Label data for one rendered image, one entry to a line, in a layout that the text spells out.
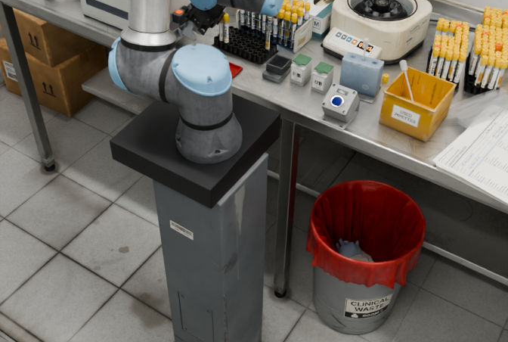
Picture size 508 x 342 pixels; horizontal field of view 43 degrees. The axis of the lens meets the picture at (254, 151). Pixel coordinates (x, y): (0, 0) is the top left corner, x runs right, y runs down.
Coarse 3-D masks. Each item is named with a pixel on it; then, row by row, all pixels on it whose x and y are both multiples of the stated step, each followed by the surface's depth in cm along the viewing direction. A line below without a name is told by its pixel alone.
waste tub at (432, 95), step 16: (400, 80) 161; (416, 80) 163; (432, 80) 160; (384, 96) 155; (400, 96) 167; (416, 96) 166; (432, 96) 162; (448, 96) 155; (384, 112) 158; (400, 112) 155; (416, 112) 152; (432, 112) 149; (400, 128) 158; (416, 128) 155; (432, 128) 155
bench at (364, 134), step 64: (0, 0) 211; (64, 0) 204; (256, 64) 179; (384, 64) 180; (320, 128) 163; (384, 128) 160; (448, 128) 160; (320, 192) 227; (448, 192) 228; (448, 256) 209
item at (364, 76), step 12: (348, 60) 164; (360, 60) 164; (372, 60) 164; (348, 72) 166; (360, 72) 164; (372, 72) 163; (348, 84) 168; (360, 84) 167; (372, 84) 165; (360, 96) 167; (372, 96) 167
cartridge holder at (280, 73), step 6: (276, 54) 177; (270, 60) 175; (276, 60) 178; (282, 60) 177; (288, 60) 175; (270, 66) 173; (276, 66) 173; (282, 66) 176; (288, 66) 175; (264, 72) 174; (270, 72) 174; (276, 72) 173; (282, 72) 173; (288, 72) 176; (270, 78) 173; (276, 78) 172; (282, 78) 173
